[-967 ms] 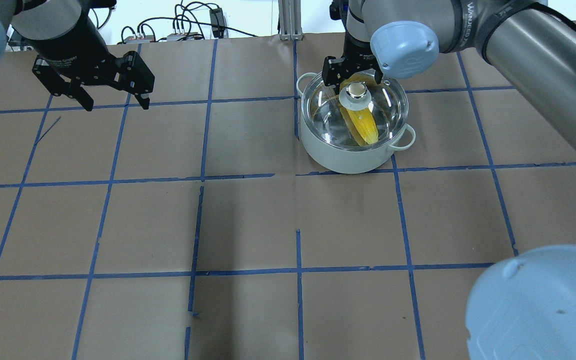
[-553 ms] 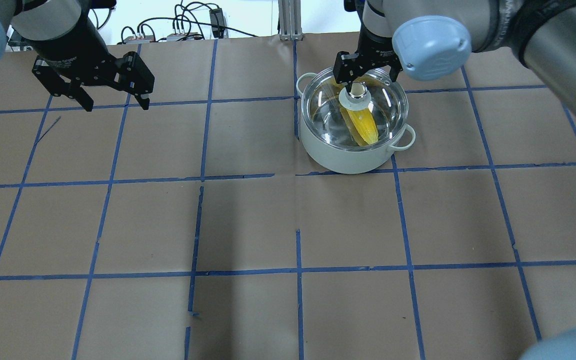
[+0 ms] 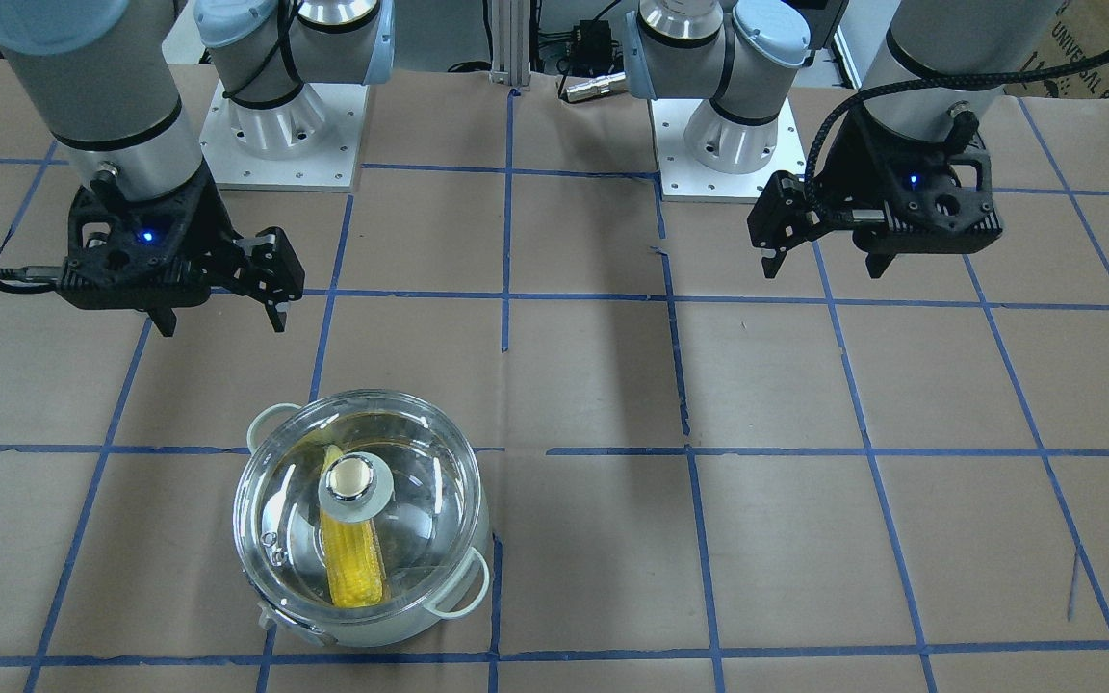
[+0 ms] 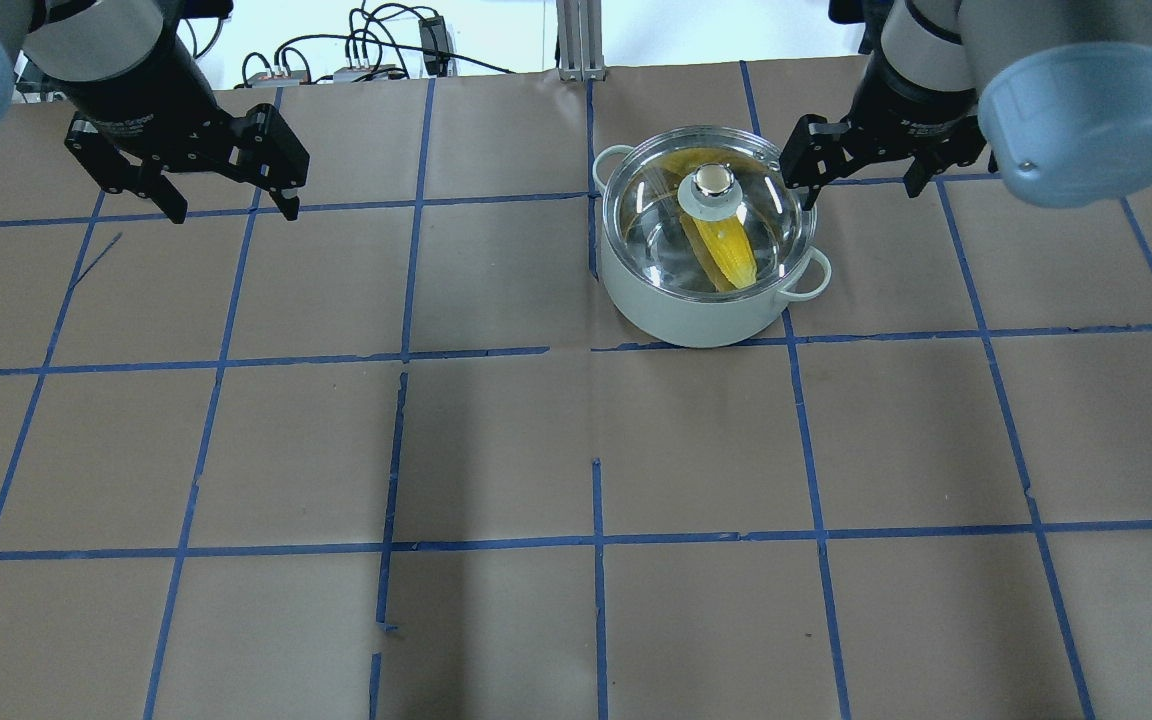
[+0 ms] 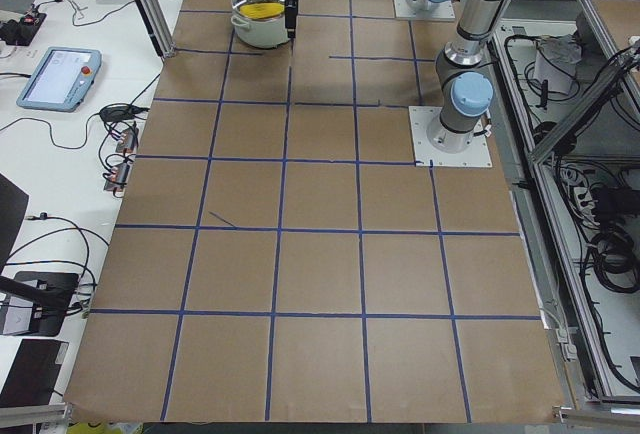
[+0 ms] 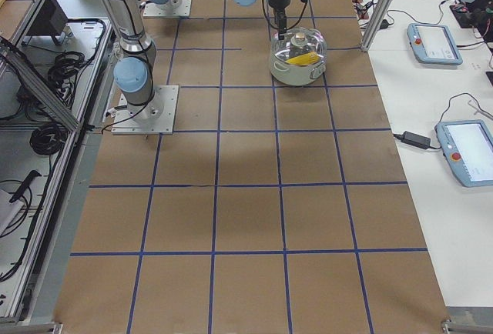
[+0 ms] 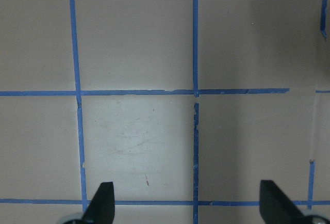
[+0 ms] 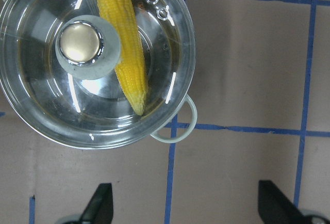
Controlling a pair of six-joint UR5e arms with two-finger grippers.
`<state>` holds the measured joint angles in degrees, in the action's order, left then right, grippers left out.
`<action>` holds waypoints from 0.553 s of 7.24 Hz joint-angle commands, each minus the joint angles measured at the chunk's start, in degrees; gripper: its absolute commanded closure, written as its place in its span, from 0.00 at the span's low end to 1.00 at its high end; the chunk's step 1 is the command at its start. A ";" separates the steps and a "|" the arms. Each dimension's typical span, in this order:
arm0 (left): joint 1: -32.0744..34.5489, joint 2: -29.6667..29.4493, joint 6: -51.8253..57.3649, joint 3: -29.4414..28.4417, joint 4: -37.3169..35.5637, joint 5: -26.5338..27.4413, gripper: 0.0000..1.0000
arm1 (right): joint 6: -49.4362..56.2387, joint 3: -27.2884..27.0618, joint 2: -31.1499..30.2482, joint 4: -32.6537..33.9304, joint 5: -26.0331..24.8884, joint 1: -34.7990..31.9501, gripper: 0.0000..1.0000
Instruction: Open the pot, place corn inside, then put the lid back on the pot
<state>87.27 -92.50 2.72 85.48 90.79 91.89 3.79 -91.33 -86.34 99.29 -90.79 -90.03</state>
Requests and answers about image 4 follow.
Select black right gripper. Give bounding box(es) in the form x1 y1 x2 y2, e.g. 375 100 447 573
780 60 982 211

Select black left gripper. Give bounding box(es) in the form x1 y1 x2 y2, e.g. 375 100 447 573
65 29 311 223

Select yellow corn cob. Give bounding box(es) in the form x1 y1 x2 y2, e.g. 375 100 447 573
662 149 756 291

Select glass pot lid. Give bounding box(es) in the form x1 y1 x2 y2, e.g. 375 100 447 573
591 126 814 302

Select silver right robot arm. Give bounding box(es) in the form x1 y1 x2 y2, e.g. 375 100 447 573
780 1 1152 209

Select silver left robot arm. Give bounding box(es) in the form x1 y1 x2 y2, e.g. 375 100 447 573
0 1 311 223

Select pale green steel pot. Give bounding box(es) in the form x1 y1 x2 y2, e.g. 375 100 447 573
591 177 833 348

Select black power adapter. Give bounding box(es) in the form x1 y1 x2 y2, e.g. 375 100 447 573
419 14 453 77

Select aluminium frame post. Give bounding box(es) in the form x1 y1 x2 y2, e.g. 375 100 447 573
556 0 607 83

